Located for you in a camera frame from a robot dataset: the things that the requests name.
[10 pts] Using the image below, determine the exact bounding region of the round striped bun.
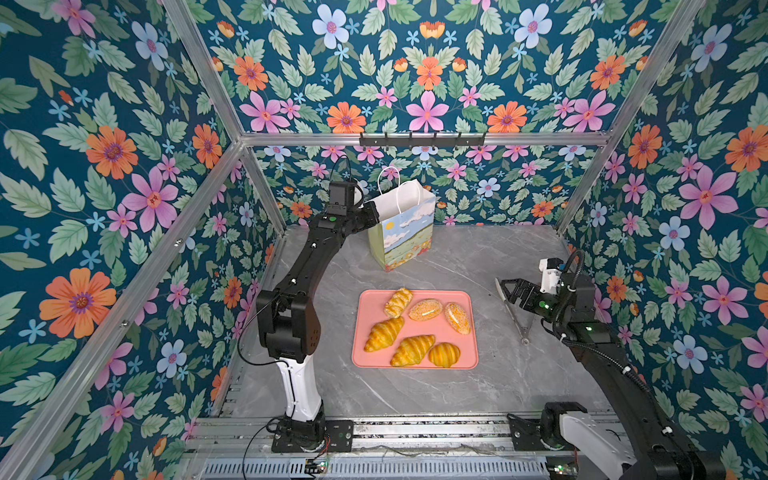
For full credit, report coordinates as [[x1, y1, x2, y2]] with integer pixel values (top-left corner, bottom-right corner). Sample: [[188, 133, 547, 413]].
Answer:
[[427, 342, 461, 368]]

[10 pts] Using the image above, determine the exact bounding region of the painted landscape paper bag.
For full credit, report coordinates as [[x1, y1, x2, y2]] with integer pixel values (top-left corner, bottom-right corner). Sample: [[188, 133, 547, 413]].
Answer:
[[367, 166, 437, 271]]

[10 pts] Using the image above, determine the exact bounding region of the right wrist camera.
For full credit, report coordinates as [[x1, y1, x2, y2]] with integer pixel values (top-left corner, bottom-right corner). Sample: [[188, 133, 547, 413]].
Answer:
[[539, 257, 564, 295]]

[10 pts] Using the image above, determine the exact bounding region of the small croissant top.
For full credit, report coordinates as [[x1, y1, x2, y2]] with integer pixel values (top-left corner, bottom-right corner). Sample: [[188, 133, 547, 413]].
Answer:
[[384, 288, 413, 319]]

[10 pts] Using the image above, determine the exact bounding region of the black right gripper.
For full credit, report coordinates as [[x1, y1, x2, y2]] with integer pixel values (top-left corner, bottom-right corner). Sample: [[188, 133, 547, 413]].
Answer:
[[501, 278, 571, 329]]

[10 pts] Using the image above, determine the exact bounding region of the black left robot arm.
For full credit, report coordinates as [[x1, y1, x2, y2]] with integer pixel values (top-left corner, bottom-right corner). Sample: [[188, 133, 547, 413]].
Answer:
[[255, 201, 379, 423]]

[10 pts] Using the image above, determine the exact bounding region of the oval seeded bread roll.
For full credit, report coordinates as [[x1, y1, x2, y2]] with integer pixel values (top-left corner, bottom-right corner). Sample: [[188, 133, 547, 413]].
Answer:
[[408, 299, 443, 322]]

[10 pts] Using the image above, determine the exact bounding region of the pink rectangular tray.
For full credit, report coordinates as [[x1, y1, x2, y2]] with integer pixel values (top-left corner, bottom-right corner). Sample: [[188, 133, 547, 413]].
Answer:
[[352, 290, 479, 370]]

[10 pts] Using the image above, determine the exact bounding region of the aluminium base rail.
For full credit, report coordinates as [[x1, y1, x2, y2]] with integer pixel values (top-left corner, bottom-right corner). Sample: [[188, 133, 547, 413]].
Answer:
[[179, 413, 637, 480]]

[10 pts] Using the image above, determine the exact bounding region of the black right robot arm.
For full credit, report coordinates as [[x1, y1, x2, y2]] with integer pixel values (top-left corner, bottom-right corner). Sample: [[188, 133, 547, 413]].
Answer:
[[496, 274, 728, 479]]

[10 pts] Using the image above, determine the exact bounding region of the croissant centre bottom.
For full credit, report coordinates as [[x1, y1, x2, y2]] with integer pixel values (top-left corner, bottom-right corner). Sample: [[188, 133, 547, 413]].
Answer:
[[390, 335, 435, 367]]

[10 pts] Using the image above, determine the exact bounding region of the croissant left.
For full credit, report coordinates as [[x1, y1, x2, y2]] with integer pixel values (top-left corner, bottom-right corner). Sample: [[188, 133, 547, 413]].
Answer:
[[364, 317, 405, 353]]

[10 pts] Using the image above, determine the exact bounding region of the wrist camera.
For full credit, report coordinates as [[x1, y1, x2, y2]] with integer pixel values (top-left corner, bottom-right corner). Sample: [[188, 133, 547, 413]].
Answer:
[[539, 257, 564, 295], [325, 181, 364, 217]]

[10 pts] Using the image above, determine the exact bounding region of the black hook rail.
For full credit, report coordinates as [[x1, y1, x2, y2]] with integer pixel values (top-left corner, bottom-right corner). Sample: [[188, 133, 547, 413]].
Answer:
[[358, 132, 486, 149]]

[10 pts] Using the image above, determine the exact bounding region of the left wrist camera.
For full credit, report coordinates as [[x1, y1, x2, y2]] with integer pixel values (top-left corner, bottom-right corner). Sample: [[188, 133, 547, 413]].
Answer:
[[325, 181, 364, 217]]

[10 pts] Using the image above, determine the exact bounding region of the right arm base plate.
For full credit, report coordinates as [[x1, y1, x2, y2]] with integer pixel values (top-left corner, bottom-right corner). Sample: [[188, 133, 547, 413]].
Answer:
[[506, 413, 563, 451]]

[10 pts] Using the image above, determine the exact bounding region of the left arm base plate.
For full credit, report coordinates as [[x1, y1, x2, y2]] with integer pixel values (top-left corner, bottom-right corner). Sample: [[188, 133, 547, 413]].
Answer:
[[271, 419, 355, 454]]

